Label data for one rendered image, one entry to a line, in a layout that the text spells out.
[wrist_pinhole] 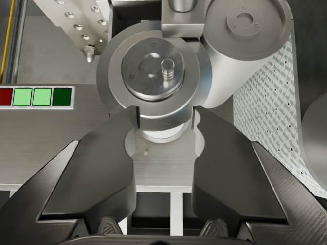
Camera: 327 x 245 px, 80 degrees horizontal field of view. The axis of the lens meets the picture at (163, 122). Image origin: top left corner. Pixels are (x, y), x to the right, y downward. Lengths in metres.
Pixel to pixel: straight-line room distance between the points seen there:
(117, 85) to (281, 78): 0.23
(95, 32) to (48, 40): 1.76
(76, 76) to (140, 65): 1.83
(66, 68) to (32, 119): 1.47
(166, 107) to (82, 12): 0.37
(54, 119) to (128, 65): 0.46
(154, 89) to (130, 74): 0.03
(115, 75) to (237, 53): 0.16
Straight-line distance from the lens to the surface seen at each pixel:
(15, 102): 0.74
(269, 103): 0.35
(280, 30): 0.33
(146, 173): 0.57
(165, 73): 0.21
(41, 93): 0.70
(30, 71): 2.30
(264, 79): 0.37
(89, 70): 2.03
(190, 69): 0.25
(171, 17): 0.26
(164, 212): 0.67
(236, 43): 0.29
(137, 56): 0.25
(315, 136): 0.30
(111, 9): 0.32
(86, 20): 0.57
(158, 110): 0.24
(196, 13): 0.26
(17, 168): 0.71
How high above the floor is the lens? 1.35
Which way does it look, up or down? 9 degrees down
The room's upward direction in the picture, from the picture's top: 180 degrees counter-clockwise
